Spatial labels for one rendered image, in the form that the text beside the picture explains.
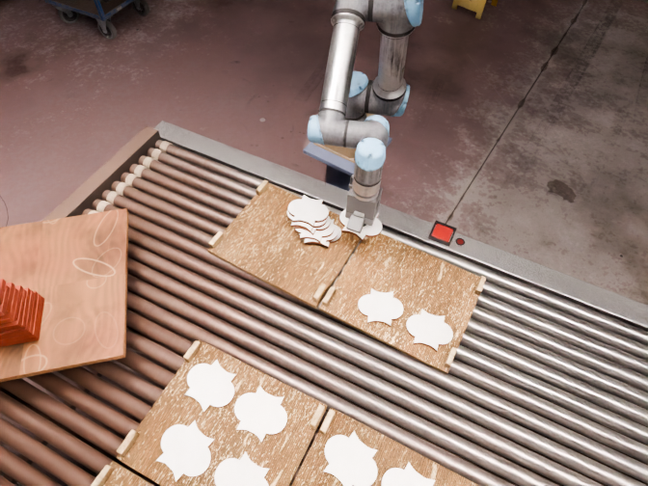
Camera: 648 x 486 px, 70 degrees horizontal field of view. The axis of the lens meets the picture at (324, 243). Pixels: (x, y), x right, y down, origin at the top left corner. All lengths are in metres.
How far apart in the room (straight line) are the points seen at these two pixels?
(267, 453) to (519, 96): 3.31
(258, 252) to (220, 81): 2.48
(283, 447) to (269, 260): 0.57
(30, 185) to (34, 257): 1.88
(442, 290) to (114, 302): 0.96
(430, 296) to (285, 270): 0.46
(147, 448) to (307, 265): 0.67
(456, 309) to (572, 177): 2.14
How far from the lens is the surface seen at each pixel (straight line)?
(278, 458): 1.27
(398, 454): 1.29
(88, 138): 3.61
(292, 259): 1.49
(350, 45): 1.37
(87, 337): 1.38
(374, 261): 1.50
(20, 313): 1.38
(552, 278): 1.67
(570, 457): 1.44
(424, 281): 1.49
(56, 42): 4.69
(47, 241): 1.61
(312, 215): 1.51
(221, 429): 1.30
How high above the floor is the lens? 2.18
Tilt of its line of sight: 54 degrees down
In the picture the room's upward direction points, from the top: 2 degrees clockwise
